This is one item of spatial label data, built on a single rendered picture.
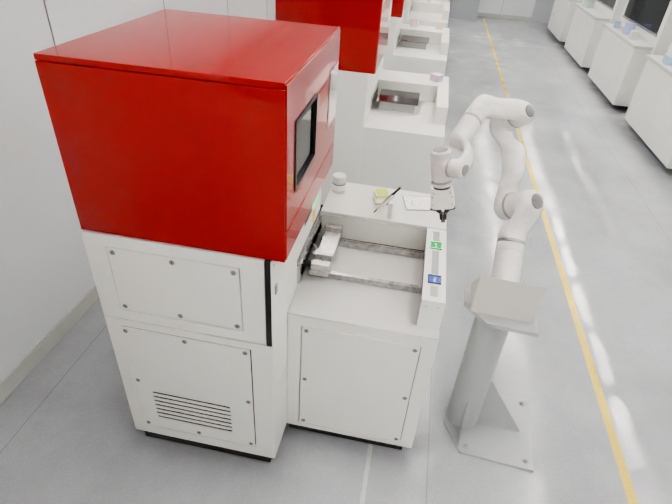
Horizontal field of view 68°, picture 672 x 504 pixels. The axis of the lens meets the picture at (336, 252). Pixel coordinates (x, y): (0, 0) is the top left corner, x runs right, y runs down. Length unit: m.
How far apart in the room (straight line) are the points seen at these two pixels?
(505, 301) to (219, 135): 1.33
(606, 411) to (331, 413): 1.58
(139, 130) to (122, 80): 0.15
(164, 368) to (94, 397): 0.83
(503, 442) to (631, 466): 0.63
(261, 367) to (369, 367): 0.47
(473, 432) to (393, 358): 0.84
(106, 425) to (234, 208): 1.60
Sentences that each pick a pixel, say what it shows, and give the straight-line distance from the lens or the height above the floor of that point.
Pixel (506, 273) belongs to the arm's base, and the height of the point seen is 0.98.
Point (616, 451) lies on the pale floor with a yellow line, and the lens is 3.10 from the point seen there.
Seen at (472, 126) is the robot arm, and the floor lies 1.49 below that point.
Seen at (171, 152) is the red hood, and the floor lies 1.57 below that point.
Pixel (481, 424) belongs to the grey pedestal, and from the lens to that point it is 2.87.
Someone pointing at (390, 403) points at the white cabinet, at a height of 0.38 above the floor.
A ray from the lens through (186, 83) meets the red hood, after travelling 1.50.
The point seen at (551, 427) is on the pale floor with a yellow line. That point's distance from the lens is 3.03.
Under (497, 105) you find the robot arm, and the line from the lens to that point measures 2.33.
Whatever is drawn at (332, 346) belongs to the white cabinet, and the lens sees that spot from 2.15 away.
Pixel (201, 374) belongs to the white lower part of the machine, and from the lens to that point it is 2.20.
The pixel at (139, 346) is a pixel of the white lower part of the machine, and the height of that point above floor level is 0.68.
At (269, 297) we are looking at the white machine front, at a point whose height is 1.07.
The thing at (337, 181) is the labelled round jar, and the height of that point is 1.04.
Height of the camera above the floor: 2.21
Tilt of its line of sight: 35 degrees down
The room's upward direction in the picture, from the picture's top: 4 degrees clockwise
